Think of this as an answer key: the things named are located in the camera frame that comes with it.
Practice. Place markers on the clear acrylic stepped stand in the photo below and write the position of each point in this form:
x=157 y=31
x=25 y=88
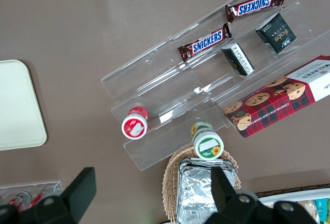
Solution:
x=154 y=61

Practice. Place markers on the cream plastic tray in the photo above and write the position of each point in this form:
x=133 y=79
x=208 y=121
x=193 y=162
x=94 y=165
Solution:
x=18 y=105

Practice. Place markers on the white plastic bin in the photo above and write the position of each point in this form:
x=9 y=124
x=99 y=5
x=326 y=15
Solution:
x=283 y=195

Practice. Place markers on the black Face print box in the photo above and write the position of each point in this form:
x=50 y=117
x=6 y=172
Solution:
x=279 y=33

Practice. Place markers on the black box white label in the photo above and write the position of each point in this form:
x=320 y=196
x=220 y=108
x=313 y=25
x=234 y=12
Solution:
x=238 y=59

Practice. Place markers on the teal snack packet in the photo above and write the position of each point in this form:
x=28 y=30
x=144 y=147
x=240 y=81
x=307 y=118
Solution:
x=323 y=208

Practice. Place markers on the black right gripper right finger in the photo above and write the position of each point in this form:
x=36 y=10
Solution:
x=224 y=198

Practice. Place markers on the Snickers chocolate bar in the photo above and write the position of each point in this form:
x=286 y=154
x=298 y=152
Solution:
x=254 y=5
x=203 y=43

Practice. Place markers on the red lid yogurt cup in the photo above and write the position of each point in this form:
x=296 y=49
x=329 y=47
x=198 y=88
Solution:
x=134 y=127

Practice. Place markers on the light oval wicker basket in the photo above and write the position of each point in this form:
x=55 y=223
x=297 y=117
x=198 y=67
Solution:
x=170 y=182

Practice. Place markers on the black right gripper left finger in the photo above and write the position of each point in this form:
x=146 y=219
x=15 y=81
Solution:
x=77 y=195

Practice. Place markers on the stacked foil containers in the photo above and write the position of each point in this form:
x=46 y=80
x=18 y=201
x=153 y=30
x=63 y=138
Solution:
x=193 y=190

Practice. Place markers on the green lid sunflower cup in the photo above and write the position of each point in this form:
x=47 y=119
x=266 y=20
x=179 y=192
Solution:
x=208 y=146

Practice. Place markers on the clear acrylic bottle rack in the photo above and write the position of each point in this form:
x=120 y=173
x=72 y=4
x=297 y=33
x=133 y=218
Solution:
x=55 y=186

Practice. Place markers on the Walkers red tartan cookie box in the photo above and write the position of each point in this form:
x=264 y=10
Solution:
x=270 y=105

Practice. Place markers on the clear bag of crackers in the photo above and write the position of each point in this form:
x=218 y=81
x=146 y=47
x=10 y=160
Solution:
x=309 y=206

